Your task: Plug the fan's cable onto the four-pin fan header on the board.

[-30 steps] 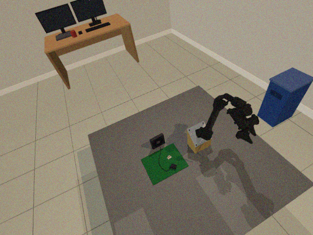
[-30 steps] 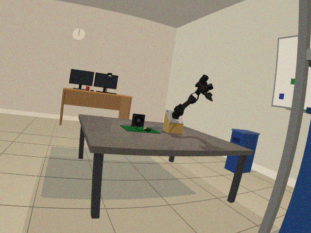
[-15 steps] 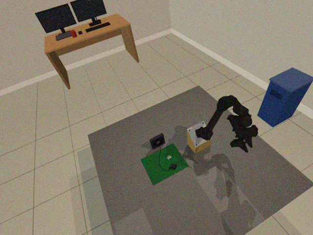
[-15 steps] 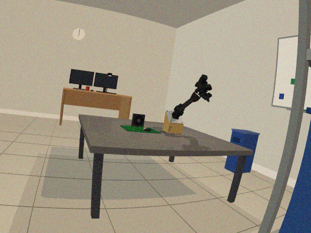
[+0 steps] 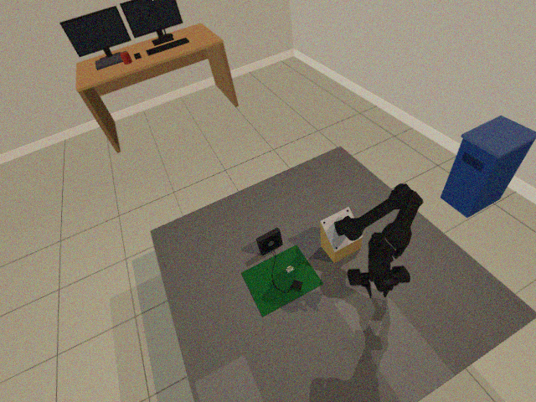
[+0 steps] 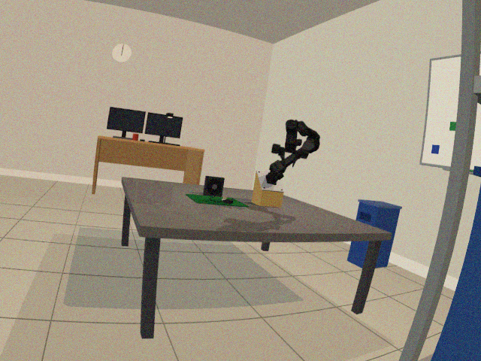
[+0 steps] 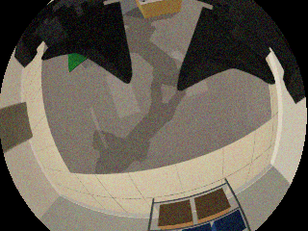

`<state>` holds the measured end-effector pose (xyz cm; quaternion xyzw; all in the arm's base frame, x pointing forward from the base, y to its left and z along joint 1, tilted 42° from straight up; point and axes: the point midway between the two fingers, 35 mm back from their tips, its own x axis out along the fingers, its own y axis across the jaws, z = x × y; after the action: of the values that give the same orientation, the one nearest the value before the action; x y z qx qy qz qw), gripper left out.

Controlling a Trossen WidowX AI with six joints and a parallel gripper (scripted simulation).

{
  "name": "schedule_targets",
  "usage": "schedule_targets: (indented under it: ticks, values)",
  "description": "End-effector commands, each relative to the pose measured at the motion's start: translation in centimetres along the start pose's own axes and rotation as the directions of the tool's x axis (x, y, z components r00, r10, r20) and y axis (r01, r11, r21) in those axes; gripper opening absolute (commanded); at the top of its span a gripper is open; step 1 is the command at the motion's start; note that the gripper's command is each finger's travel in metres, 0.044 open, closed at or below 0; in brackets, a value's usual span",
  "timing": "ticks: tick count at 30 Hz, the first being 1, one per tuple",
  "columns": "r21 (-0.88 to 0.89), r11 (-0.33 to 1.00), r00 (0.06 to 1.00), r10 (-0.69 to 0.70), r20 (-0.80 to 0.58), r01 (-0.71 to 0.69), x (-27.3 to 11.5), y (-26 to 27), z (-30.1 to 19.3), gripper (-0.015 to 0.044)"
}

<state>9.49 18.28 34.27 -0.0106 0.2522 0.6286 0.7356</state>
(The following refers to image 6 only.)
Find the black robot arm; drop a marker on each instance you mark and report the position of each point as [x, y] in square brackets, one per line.
[312, 144]

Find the green circuit board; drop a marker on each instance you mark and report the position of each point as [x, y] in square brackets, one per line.
[206, 200]

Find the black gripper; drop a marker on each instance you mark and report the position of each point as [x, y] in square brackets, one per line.
[303, 154]

